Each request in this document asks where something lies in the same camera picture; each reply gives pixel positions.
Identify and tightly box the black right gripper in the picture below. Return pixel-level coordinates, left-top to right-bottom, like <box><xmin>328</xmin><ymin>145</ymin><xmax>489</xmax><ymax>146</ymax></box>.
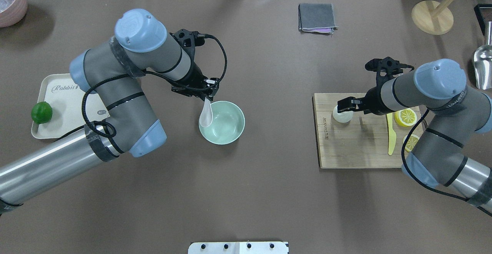
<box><xmin>337</xmin><ymin>57</ymin><xmax>404</xmax><ymax>115</ymax></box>

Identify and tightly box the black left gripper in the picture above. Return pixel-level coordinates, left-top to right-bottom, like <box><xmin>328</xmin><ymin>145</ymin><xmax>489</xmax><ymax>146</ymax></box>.
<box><xmin>171</xmin><ymin>29</ymin><xmax>220</xmax><ymax>101</ymax></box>

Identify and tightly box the white steamed bun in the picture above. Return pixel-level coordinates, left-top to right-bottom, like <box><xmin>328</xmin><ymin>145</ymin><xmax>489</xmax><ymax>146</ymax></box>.
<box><xmin>332</xmin><ymin>106</ymin><xmax>354</xmax><ymax>124</ymax></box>

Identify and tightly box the white ceramic spoon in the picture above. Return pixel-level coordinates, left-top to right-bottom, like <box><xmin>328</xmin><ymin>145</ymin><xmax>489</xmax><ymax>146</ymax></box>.
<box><xmin>198</xmin><ymin>98</ymin><xmax>214</xmax><ymax>128</ymax></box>

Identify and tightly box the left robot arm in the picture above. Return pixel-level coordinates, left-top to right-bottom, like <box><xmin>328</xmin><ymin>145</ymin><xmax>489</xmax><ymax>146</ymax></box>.
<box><xmin>1</xmin><ymin>8</ymin><xmax>223</xmax><ymax>214</ymax></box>

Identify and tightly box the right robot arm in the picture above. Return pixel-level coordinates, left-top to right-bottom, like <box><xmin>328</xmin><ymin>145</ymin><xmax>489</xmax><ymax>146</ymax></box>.
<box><xmin>337</xmin><ymin>57</ymin><xmax>491</xmax><ymax>216</ymax></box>

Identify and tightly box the mint green bowl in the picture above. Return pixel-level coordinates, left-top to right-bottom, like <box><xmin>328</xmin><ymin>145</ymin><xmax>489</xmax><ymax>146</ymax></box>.
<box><xmin>199</xmin><ymin>101</ymin><xmax>245</xmax><ymax>145</ymax></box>

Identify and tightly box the pink bowl with ice cubes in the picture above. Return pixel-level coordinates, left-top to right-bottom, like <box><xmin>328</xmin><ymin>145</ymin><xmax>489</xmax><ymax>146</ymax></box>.
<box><xmin>0</xmin><ymin>0</ymin><xmax>28</xmax><ymax>28</ymax></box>

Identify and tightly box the bamboo cutting board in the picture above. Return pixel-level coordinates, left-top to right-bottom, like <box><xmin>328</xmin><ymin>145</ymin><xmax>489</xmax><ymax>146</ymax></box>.
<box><xmin>313</xmin><ymin>93</ymin><xmax>411</xmax><ymax>169</ymax></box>

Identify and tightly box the yellow plastic knife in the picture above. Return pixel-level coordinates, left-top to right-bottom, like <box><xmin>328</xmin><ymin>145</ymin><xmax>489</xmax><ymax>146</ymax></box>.
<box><xmin>386</xmin><ymin>113</ymin><xmax>396</xmax><ymax>156</ymax></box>

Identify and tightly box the lemon slice near knife tip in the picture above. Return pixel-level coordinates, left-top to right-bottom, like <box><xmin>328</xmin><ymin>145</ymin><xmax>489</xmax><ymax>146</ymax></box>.
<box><xmin>401</xmin><ymin>134</ymin><xmax>420</xmax><ymax>153</ymax></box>

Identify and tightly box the grey folded cloth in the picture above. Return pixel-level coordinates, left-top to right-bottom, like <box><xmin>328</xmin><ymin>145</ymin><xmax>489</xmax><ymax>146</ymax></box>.
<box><xmin>298</xmin><ymin>3</ymin><xmax>339</xmax><ymax>35</ymax></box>

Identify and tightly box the wooden mug tree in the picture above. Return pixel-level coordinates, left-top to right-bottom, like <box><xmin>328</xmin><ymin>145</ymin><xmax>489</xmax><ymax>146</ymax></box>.
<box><xmin>411</xmin><ymin>0</ymin><xmax>454</xmax><ymax>35</ymax></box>

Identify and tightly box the metal scoop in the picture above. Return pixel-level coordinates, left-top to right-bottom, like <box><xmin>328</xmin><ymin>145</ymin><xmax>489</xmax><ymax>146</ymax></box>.
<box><xmin>473</xmin><ymin>22</ymin><xmax>492</xmax><ymax>90</ymax></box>

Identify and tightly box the cream rabbit tray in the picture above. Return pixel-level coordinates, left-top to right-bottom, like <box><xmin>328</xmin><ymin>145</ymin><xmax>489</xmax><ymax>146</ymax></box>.
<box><xmin>31</xmin><ymin>73</ymin><xmax>112</xmax><ymax>139</ymax></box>

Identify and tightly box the green lime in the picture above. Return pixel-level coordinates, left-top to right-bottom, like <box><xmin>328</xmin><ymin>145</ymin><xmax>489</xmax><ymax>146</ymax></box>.
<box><xmin>30</xmin><ymin>101</ymin><xmax>53</xmax><ymax>125</ymax></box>

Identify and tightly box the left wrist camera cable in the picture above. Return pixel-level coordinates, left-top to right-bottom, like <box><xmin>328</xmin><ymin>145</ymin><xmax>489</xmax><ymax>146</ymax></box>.
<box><xmin>81</xmin><ymin>33</ymin><xmax>228</xmax><ymax>139</ymax></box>

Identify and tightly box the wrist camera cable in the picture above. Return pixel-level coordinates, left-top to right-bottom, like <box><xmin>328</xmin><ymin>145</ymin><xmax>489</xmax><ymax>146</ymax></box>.
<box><xmin>81</xmin><ymin>33</ymin><xmax>228</xmax><ymax>139</ymax></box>
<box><xmin>400</xmin><ymin>64</ymin><xmax>492</xmax><ymax>218</ymax></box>

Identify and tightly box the lemon half near handle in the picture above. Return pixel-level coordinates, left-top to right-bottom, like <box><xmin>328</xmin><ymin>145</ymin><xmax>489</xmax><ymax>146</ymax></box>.
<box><xmin>393</xmin><ymin>108</ymin><xmax>418</xmax><ymax>127</ymax></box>

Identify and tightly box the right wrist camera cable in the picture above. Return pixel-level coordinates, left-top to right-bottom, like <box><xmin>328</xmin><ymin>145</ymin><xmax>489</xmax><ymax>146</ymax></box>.
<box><xmin>400</xmin><ymin>64</ymin><xmax>492</xmax><ymax>218</ymax></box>

